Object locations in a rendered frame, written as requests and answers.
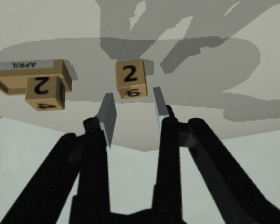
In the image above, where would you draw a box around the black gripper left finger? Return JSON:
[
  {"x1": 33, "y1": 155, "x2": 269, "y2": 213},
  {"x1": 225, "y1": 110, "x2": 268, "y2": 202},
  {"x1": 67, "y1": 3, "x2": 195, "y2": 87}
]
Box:
[{"x1": 0, "y1": 93, "x2": 117, "y2": 224}]

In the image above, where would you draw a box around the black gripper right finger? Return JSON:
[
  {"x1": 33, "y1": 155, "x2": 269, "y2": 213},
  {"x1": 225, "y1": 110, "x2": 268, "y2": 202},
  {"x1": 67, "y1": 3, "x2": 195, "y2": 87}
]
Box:
[{"x1": 149, "y1": 87, "x2": 280, "y2": 224}]

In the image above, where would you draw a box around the tan wooden tray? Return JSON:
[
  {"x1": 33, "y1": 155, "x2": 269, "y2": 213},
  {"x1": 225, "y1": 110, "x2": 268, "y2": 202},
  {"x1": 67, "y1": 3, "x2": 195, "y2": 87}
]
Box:
[{"x1": 0, "y1": 59, "x2": 72, "y2": 96}]

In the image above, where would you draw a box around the tan wooden number cube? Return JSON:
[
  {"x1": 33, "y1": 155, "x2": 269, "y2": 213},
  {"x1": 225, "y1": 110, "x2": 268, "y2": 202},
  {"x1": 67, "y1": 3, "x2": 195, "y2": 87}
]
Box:
[
  {"x1": 115, "y1": 60, "x2": 148, "y2": 99},
  {"x1": 25, "y1": 76, "x2": 65, "y2": 111}
]

